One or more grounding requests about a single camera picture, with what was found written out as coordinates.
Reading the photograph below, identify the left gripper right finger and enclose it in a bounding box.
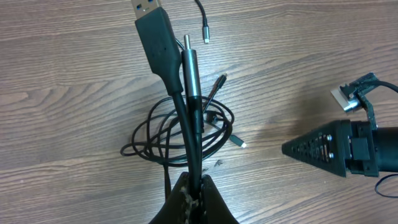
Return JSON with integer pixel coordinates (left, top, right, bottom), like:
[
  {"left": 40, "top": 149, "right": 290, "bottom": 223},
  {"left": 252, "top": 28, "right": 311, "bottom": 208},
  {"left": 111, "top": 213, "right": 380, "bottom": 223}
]
[{"left": 200, "top": 175, "right": 239, "bottom": 224}]

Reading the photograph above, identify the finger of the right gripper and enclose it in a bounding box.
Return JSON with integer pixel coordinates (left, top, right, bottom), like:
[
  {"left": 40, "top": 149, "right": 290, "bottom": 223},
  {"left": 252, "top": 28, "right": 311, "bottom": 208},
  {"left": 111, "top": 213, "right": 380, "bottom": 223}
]
[{"left": 282, "top": 120, "right": 346, "bottom": 177}]

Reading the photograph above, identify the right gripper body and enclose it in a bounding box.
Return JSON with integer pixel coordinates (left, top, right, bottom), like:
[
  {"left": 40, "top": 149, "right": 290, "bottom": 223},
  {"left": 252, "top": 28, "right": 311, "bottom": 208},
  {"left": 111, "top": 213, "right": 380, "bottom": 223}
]
[{"left": 341, "top": 119, "right": 379, "bottom": 177}]

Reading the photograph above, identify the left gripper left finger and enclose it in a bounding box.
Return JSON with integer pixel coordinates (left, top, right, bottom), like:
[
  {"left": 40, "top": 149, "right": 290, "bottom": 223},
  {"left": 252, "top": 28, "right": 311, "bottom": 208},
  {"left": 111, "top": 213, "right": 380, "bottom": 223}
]
[{"left": 149, "top": 172, "right": 188, "bottom": 224}]

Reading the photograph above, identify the black cable bundle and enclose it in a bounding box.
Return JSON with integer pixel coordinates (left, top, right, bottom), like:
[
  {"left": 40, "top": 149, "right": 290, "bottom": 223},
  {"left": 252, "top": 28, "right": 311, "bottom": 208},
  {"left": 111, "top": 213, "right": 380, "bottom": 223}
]
[{"left": 119, "top": 0, "right": 248, "bottom": 200}]

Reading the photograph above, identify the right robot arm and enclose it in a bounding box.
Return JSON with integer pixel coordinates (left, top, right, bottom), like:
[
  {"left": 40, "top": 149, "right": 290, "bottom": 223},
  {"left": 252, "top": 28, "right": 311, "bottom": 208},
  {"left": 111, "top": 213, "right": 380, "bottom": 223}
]
[{"left": 282, "top": 119, "right": 397, "bottom": 177}]

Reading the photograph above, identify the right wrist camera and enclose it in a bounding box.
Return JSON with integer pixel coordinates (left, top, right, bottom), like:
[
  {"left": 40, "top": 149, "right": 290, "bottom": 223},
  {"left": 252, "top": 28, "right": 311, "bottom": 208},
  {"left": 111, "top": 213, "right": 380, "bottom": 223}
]
[{"left": 330, "top": 84, "right": 363, "bottom": 114}]

